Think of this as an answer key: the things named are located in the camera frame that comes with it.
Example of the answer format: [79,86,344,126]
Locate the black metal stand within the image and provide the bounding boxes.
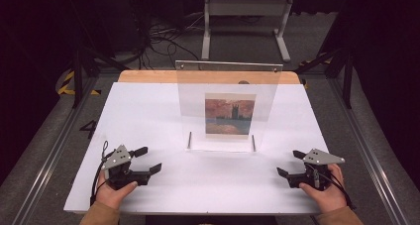
[293,46,355,109]
[70,36,131,109]

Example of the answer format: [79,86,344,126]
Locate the person's left hand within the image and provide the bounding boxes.
[95,170,139,210]

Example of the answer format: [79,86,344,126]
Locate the aluminium floor rail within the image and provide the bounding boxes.
[326,75,412,225]
[11,75,97,225]

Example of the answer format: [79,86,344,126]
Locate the picture card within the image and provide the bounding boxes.
[204,92,257,140]

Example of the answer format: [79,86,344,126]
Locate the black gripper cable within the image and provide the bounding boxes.
[325,169,356,210]
[89,140,111,207]

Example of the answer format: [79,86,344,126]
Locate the white metal stand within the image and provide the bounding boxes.
[200,0,295,63]

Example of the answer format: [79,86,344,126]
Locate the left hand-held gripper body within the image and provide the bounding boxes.
[101,144,151,190]

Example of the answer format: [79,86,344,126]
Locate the yellow black floor tape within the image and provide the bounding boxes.
[57,69,102,96]
[298,52,332,67]

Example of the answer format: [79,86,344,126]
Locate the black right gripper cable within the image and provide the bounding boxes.
[325,169,356,210]

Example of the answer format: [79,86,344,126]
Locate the wooden table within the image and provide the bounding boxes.
[117,69,301,85]

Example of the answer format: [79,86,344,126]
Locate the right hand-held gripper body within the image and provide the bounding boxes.
[286,148,347,191]

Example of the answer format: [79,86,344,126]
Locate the black floor cables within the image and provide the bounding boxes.
[132,13,203,70]

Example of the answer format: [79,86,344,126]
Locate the white board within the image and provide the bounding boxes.
[62,81,331,216]

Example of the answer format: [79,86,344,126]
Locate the clear acrylic photo frame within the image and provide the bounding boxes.
[174,59,284,154]

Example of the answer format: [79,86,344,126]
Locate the person's right hand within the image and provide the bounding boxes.
[298,163,349,214]

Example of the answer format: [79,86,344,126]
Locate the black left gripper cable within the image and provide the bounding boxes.
[89,140,111,207]

